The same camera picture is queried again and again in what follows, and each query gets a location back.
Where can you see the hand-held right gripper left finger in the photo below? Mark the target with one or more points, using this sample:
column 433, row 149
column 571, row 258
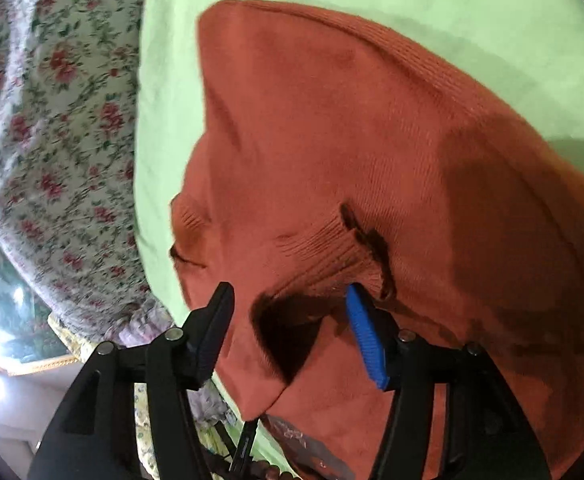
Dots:
column 214, row 330

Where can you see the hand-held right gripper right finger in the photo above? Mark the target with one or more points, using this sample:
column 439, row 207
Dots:
column 367, row 340

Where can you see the rust-orange towel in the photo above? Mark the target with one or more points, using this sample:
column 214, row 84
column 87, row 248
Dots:
column 347, row 135

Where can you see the narrow black bar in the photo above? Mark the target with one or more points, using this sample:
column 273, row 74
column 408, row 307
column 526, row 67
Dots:
column 244, row 442

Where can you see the dark patterned cloth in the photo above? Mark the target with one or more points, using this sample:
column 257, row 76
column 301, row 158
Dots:
column 307, row 450

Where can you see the gold-trimmed headboard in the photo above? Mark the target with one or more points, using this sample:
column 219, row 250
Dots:
column 1, row 320

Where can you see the red rose floral quilt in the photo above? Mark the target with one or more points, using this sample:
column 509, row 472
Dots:
column 46, row 160

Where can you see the light green bed sheet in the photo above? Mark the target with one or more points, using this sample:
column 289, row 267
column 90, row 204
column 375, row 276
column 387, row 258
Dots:
column 171, row 85

